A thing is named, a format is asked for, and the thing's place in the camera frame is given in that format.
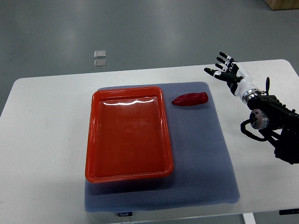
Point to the upper floor plate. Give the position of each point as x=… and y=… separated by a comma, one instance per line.
x=100, y=53

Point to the lower floor plate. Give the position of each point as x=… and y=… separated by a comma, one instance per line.
x=100, y=63

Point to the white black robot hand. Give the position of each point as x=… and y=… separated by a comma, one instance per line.
x=235, y=75

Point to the red pepper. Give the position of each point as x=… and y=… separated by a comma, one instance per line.
x=191, y=99

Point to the red plastic tray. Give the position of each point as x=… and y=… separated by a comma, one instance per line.
x=128, y=136

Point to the white table leg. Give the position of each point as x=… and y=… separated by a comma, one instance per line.
x=248, y=218

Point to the black table label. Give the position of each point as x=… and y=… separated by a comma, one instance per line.
x=125, y=214

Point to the floor plate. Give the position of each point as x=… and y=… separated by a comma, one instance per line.
x=100, y=63
x=100, y=53

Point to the wooden box corner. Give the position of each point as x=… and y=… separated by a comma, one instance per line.
x=282, y=4

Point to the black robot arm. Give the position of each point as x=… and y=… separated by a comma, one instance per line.
x=272, y=121

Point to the blue-grey textured mat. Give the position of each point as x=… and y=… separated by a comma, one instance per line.
x=203, y=173

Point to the black control panel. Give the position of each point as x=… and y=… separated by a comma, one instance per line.
x=289, y=212

